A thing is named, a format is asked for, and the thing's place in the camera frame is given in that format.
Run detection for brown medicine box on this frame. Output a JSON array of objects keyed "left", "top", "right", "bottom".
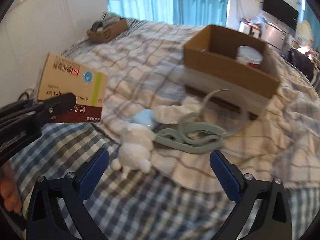
[{"left": 36, "top": 53, "right": 108, "bottom": 123}]

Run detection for wide white tape roll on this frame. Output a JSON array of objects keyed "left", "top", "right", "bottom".
[{"left": 200, "top": 89, "right": 248, "bottom": 137}]

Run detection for white lace socks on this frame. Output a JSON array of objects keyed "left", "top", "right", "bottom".
[{"left": 152, "top": 96, "right": 202, "bottom": 125}]

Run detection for person's left hand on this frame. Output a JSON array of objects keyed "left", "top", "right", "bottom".
[{"left": 1, "top": 161, "right": 22, "bottom": 213}]

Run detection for white plush toy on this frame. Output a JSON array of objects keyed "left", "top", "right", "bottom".
[{"left": 111, "top": 124, "right": 156, "bottom": 179}]

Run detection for light blue earbud case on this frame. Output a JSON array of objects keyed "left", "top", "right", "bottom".
[{"left": 130, "top": 109, "right": 159, "bottom": 130}]

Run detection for small cardboard box with items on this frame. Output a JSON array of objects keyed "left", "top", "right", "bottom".
[{"left": 87, "top": 12, "right": 128, "bottom": 44}]

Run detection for plaid beige blanket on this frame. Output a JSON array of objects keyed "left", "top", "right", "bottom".
[{"left": 63, "top": 19, "right": 319, "bottom": 189}]

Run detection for chair with black jacket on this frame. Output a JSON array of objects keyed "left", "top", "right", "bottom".
[{"left": 285, "top": 49, "right": 314, "bottom": 81}]

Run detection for clear cotton swab jar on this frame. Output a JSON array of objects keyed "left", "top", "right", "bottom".
[{"left": 236, "top": 46, "right": 263, "bottom": 68}]

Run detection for open brown cardboard box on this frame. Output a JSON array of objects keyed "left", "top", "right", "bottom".
[{"left": 183, "top": 25, "right": 280, "bottom": 116}]

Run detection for pink clothes pile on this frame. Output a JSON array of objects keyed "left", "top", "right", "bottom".
[{"left": 297, "top": 46, "right": 318, "bottom": 61}]

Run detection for silver small refrigerator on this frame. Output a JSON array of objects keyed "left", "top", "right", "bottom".
[{"left": 260, "top": 21, "right": 291, "bottom": 54}]

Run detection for teal curtain middle panel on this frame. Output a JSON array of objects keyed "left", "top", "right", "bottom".
[{"left": 173, "top": 0, "right": 228, "bottom": 27}]

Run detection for oval white vanity mirror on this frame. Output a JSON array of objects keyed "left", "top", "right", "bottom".
[{"left": 296, "top": 20, "right": 312, "bottom": 47}]

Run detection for white suitcase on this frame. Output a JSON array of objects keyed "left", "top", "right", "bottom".
[{"left": 239, "top": 21, "right": 253, "bottom": 36}]

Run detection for teal curtain right window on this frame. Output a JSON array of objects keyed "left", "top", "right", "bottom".
[{"left": 304, "top": 3, "right": 320, "bottom": 50}]

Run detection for black cable coil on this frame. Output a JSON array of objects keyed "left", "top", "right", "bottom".
[{"left": 17, "top": 88, "right": 38, "bottom": 102}]

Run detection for black wall television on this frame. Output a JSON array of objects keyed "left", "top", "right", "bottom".
[{"left": 262, "top": 0, "right": 299, "bottom": 30}]

